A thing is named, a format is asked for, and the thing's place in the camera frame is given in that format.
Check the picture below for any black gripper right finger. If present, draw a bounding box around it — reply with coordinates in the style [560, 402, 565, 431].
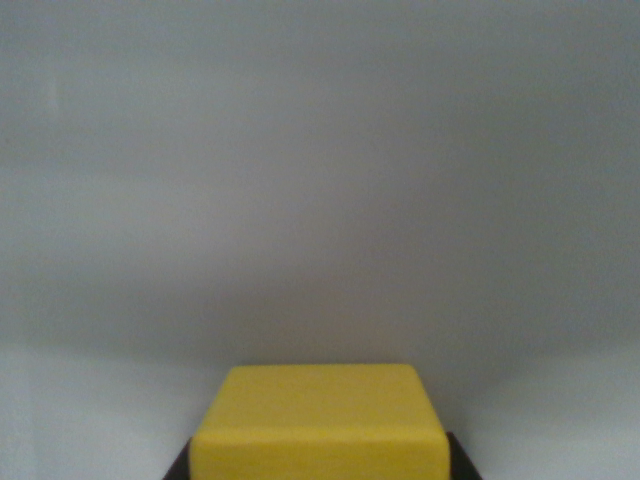
[445, 431, 484, 480]

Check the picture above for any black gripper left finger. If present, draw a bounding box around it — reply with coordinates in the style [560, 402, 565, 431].
[161, 435, 194, 480]

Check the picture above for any yellow cube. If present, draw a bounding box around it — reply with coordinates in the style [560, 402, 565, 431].
[189, 364, 450, 480]

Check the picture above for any white plastic bin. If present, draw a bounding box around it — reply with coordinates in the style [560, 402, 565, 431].
[0, 0, 640, 480]

